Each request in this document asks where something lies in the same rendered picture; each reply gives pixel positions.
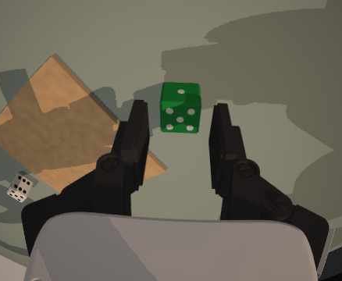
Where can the tan mat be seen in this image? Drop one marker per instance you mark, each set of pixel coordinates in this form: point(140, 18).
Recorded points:
point(55, 127)

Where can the green die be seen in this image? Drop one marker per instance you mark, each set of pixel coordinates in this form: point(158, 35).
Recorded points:
point(180, 107)

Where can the white die with black pips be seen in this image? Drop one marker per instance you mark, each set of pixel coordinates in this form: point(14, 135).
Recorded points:
point(19, 187)

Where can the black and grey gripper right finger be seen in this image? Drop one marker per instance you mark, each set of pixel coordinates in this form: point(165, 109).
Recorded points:
point(248, 196)

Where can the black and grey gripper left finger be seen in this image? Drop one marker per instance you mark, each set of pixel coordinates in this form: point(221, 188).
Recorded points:
point(117, 175)

